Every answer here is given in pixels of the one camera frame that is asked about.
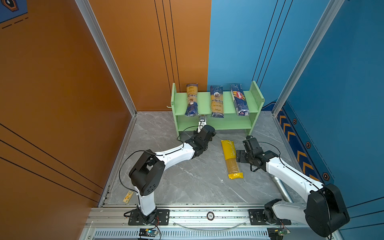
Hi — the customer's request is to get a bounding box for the yellow pasta bag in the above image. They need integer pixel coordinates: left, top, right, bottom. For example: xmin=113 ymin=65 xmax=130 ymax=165
xmin=221 ymin=140 xmax=244 ymax=180

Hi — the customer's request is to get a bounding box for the circuit board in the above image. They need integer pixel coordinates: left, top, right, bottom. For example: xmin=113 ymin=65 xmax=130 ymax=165
xmin=139 ymin=228 xmax=159 ymax=240
xmin=267 ymin=228 xmax=291 ymax=240

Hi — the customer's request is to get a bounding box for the Ankara spaghetti bag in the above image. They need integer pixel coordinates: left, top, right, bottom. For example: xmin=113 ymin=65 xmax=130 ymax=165
xmin=185 ymin=84 xmax=199 ymax=117
xmin=210 ymin=86 xmax=224 ymax=118

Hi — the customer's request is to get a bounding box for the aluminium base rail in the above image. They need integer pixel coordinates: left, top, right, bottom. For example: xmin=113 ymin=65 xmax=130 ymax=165
xmin=78 ymin=204 xmax=344 ymax=240

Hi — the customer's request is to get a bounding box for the small yellow tag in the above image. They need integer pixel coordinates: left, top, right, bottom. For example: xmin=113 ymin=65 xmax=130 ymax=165
xmin=123 ymin=191 xmax=135 ymax=204

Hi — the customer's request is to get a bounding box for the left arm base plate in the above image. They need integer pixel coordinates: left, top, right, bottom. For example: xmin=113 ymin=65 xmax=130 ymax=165
xmin=124 ymin=208 xmax=170 ymax=226

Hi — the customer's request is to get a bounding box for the left circuit board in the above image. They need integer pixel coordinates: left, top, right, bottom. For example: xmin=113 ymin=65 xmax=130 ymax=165
xmin=139 ymin=228 xmax=159 ymax=240

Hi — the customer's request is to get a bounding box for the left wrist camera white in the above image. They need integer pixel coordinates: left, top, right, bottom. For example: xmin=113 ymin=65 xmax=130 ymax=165
xmin=197 ymin=116 xmax=207 ymax=133

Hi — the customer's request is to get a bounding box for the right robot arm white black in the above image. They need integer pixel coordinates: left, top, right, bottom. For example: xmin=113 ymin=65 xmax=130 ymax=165
xmin=237 ymin=136 xmax=350 ymax=238

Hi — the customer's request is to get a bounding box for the green metal two-tier shelf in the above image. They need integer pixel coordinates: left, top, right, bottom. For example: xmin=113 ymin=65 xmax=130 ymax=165
xmin=171 ymin=81 xmax=265 ymax=135

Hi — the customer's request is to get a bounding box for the right circuit board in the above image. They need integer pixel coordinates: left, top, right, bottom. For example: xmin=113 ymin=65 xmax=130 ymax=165
xmin=267 ymin=228 xmax=291 ymax=240

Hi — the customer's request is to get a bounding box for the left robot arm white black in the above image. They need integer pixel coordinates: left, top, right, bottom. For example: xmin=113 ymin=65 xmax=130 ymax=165
xmin=129 ymin=125 xmax=216 ymax=224

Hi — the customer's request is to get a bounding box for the blue Barilla spaghetti box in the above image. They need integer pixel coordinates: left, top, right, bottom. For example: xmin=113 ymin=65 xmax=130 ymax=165
xmin=230 ymin=84 xmax=250 ymax=116

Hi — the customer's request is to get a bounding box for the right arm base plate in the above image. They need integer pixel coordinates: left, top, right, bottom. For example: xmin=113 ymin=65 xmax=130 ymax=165
xmin=248 ymin=209 xmax=292 ymax=226

